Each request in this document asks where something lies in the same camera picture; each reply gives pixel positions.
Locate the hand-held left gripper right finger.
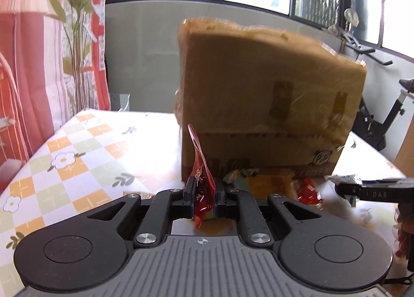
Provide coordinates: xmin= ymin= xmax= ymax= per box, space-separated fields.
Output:
xmin=213 ymin=177 xmax=323 ymax=248

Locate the person's right hand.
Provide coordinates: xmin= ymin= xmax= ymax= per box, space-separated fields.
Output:
xmin=392 ymin=213 xmax=411 ymax=259

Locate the black exercise bike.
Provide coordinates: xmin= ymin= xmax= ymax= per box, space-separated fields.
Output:
xmin=338 ymin=30 xmax=414 ymax=153

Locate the white snack packet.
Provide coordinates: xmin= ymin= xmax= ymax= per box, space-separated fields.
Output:
xmin=325 ymin=173 xmax=364 ymax=208

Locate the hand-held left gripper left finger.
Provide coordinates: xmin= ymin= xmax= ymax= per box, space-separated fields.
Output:
xmin=87 ymin=177 xmax=199 ymax=248

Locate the plastic-lined cardboard box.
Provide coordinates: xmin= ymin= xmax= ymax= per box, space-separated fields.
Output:
xmin=175 ymin=17 xmax=368 ymax=186

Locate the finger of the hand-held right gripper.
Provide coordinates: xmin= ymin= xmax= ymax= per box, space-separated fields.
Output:
xmin=360 ymin=178 xmax=414 ymax=185
xmin=335 ymin=183 xmax=414 ymax=203

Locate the small pale snack packet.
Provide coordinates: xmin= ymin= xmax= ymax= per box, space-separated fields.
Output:
xmin=225 ymin=169 xmax=260 ymax=185

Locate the white plastic bag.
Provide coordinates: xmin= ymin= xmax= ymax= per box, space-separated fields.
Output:
xmin=343 ymin=8 xmax=360 ymax=31

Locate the yellow snack packet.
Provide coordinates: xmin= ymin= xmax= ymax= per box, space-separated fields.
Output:
xmin=244 ymin=172 xmax=297 ymax=202

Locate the printed curtain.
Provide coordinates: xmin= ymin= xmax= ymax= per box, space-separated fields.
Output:
xmin=0 ymin=0 xmax=112 ymax=189

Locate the tan wooden panel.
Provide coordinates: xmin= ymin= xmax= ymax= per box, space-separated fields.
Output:
xmin=394 ymin=135 xmax=414 ymax=172

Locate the red snack packet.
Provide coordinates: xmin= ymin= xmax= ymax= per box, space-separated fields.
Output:
xmin=296 ymin=178 xmax=324 ymax=204
xmin=188 ymin=124 xmax=217 ymax=228

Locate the checked floral tablecloth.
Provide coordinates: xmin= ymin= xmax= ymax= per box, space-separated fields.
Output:
xmin=0 ymin=108 xmax=409 ymax=288

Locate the grey cloth on handlebar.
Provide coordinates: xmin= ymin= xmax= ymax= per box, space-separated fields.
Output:
xmin=327 ymin=25 xmax=349 ymax=38

